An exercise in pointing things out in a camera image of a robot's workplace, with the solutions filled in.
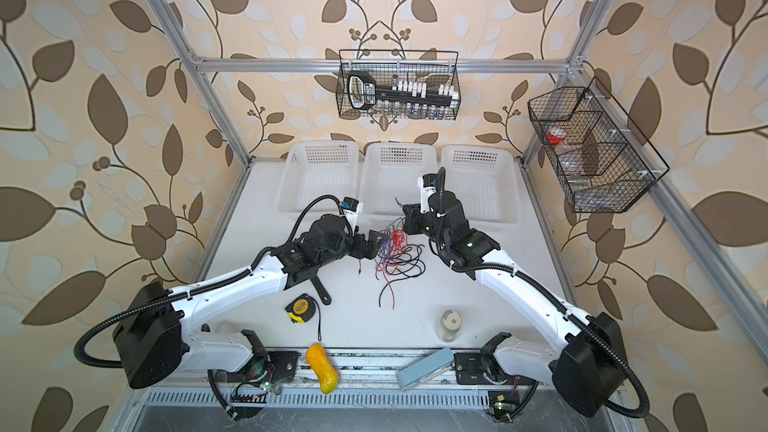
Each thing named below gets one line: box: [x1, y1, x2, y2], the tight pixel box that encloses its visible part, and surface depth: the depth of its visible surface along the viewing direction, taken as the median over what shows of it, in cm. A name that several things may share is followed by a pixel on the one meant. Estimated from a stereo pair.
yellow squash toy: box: [306, 343, 339, 394], surface depth 73 cm
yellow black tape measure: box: [285, 293, 322, 342], surface depth 83 cm
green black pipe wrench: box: [310, 275, 331, 305], surface depth 88 cm
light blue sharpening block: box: [396, 347, 454, 391], surface depth 72 cm
